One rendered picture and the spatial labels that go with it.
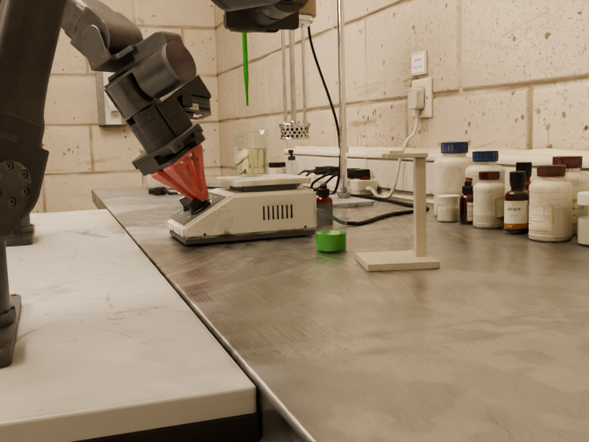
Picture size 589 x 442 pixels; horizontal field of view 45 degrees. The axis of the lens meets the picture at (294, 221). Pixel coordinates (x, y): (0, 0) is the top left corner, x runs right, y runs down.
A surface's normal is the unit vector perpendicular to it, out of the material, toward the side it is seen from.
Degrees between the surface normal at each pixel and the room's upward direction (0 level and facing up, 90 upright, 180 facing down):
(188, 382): 0
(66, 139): 90
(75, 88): 90
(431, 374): 0
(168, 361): 0
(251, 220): 90
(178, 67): 69
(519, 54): 90
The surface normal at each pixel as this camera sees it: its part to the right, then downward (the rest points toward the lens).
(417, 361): -0.03, -0.99
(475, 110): -0.95, 0.07
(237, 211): 0.34, 0.11
